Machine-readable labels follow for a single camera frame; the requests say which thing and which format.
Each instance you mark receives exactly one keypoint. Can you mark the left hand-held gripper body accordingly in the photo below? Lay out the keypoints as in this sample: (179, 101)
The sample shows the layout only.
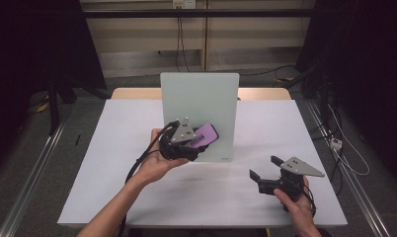
(173, 148)

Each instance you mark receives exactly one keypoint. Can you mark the aluminium floor rail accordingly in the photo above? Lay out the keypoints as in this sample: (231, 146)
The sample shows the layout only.
(361, 197)
(32, 177)

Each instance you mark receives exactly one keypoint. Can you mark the white wall socket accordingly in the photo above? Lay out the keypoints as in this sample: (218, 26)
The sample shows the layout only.
(184, 3)

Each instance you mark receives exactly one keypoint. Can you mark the person's left hand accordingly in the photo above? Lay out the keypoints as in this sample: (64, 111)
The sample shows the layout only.
(155, 166)

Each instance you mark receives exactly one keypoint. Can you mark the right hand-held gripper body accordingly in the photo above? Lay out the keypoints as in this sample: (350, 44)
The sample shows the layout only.
(290, 182)

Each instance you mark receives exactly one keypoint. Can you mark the white glass board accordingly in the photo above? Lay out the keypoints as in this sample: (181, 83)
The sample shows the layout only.
(199, 98)

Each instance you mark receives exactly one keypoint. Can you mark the black pen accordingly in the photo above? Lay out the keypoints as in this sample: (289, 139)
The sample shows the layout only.
(77, 140)

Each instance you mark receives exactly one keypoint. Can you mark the black horizontal bar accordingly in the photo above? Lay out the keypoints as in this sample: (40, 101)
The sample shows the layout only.
(199, 13)

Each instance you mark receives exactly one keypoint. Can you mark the white power adapter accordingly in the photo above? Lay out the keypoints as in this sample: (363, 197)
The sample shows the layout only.
(335, 143)

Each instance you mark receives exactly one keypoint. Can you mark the black curtain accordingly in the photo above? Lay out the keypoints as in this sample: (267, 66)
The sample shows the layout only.
(367, 65)
(35, 49)

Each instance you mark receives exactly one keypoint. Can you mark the black metal stand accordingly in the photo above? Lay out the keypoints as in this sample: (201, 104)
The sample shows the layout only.
(324, 98)
(53, 108)

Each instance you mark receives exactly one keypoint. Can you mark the white table mat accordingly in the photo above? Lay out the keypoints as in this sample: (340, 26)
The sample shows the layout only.
(219, 197)

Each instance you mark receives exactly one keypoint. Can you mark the purple eraser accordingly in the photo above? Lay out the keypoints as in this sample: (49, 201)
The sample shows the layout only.
(204, 135)

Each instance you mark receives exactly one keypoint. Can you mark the person's right hand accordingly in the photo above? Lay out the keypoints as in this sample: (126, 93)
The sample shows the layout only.
(300, 210)

